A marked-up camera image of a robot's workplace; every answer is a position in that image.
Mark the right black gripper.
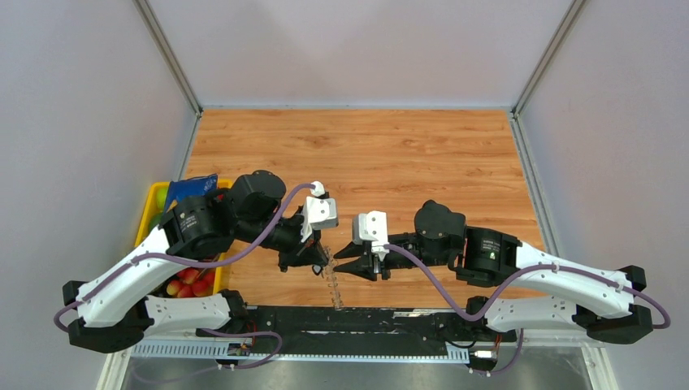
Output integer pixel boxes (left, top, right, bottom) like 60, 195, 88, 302
333, 233, 453, 281

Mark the large metal keyring with clips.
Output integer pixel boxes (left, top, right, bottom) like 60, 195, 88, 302
323, 251, 344, 310

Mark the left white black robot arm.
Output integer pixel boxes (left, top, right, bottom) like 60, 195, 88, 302
54, 170, 339, 353

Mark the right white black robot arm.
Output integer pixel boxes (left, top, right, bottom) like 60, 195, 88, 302
336, 200, 654, 345

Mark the red fruit pile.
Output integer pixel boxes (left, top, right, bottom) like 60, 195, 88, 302
165, 186, 228, 298

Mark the blue chips bag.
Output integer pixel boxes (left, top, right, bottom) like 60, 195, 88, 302
160, 174, 219, 211

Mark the green apple lower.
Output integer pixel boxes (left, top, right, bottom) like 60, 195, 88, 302
147, 213, 163, 232

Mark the green apple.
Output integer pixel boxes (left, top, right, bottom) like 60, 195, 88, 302
154, 186, 168, 210
147, 213, 163, 232

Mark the green apple upper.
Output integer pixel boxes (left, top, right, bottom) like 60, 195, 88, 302
154, 186, 168, 210

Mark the yellow plastic tray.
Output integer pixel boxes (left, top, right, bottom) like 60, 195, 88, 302
134, 182, 225, 298

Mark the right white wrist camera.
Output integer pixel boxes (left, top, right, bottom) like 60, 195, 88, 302
352, 210, 389, 261

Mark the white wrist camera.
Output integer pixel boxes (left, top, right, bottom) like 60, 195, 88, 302
352, 210, 389, 261
301, 181, 339, 242

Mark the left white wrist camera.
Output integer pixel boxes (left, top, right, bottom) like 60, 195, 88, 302
301, 181, 339, 242

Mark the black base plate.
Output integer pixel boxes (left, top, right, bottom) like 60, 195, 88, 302
219, 305, 498, 357

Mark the aluminium frame rail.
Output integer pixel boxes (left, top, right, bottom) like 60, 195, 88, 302
115, 310, 605, 364

